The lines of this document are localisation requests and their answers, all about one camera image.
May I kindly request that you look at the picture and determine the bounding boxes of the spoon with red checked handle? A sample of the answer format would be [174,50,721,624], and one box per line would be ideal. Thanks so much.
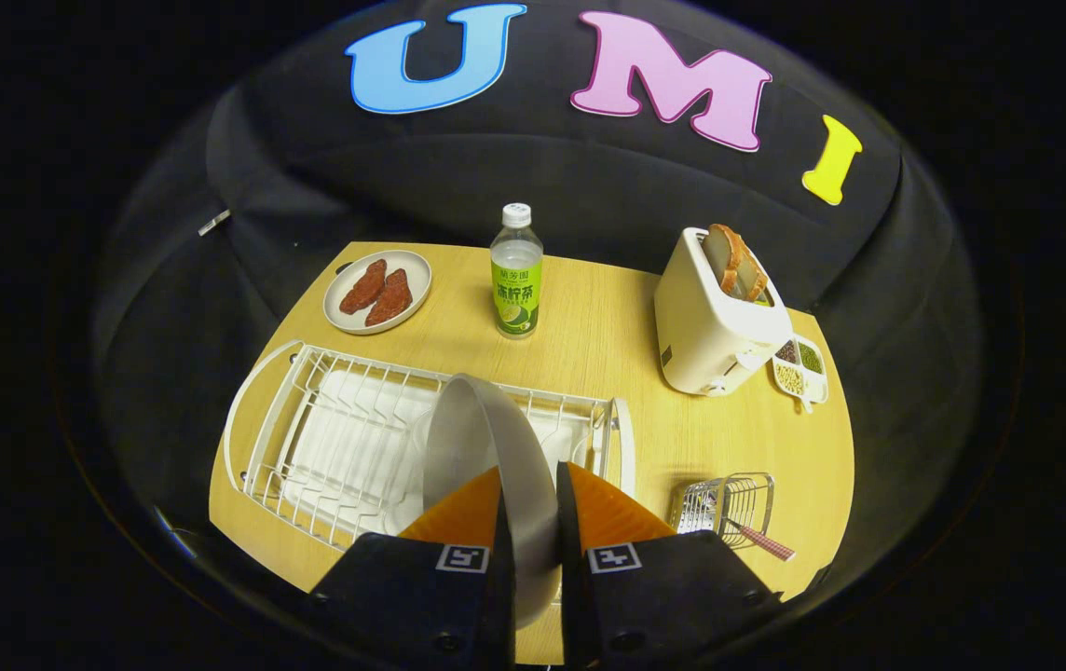
[696,494,797,563]

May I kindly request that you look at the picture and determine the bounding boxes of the small white oval dish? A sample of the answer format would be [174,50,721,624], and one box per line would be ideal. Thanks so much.
[323,250,433,336]

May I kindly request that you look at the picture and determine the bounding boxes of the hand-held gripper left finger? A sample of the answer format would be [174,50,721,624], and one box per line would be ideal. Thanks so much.
[309,466,517,667]

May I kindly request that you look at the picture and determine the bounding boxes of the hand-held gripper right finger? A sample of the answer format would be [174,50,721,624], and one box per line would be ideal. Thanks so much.
[556,461,786,667]

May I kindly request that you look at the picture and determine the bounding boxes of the white wire dish rack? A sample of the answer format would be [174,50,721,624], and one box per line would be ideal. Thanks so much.
[223,339,636,553]

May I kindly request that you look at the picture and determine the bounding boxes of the green label drink bottle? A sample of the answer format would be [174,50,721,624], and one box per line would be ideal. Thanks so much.
[490,202,544,339]

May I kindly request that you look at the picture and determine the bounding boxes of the silver wire basket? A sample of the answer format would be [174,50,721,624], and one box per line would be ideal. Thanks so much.
[669,472,775,551]

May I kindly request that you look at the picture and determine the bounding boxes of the white divided dish with beans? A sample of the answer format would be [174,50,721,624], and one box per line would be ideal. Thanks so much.
[772,334,829,414]

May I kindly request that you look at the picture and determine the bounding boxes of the grey round plate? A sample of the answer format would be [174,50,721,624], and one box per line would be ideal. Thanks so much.
[421,373,564,630]

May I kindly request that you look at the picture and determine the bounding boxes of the red sausage piece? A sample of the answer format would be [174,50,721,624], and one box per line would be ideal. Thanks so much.
[364,268,414,327]
[339,259,388,315]

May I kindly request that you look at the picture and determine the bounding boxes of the white toaster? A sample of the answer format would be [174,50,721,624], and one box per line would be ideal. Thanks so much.
[653,226,793,398]

